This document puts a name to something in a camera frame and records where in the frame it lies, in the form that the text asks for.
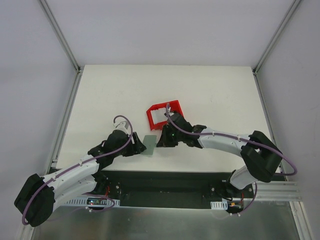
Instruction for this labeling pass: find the green leather card holder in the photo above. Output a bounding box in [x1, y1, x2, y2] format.
[141, 135, 157, 156]

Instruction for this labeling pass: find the red plastic card bin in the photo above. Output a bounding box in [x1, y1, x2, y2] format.
[146, 100, 184, 131]

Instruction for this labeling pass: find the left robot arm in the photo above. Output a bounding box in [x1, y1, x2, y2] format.
[14, 130, 147, 227]

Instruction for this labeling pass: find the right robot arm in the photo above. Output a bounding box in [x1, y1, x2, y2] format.
[156, 113, 282, 198]

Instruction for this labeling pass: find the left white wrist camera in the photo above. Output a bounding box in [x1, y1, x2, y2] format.
[117, 120, 129, 129]

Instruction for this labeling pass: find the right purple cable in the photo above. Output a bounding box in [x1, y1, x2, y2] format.
[165, 101, 299, 177]

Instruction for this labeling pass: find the purple cable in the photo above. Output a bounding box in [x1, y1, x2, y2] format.
[21, 114, 134, 226]
[165, 101, 299, 177]

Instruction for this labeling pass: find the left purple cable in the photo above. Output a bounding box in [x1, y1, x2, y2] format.
[21, 114, 134, 226]

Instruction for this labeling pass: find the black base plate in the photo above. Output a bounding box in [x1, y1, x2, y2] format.
[90, 170, 254, 209]

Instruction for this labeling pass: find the left white cable duct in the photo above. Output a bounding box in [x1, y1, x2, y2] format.
[62, 196, 120, 208]

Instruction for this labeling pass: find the white cable duct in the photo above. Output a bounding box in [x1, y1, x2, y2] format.
[210, 200, 228, 211]
[62, 196, 120, 208]

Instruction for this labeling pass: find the right white cable duct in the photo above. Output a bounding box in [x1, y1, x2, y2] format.
[210, 200, 228, 211]

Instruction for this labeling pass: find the right aluminium frame rail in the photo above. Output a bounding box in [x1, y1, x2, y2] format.
[253, 0, 320, 240]

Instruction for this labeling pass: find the aluminium frame rail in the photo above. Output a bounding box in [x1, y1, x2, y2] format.
[14, 0, 85, 240]
[253, 0, 320, 240]

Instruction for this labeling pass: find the left aluminium frame rail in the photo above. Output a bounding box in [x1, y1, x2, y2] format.
[14, 0, 85, 240]

